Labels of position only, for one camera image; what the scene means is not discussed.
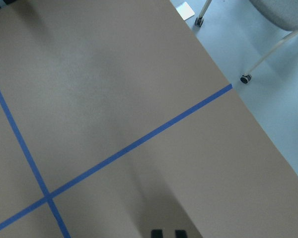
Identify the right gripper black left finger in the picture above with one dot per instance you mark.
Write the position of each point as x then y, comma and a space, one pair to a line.
156, 233

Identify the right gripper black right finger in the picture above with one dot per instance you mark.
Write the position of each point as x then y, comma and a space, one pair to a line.
180, 234

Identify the grey office chair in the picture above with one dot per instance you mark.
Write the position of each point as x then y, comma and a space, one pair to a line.
270, 23

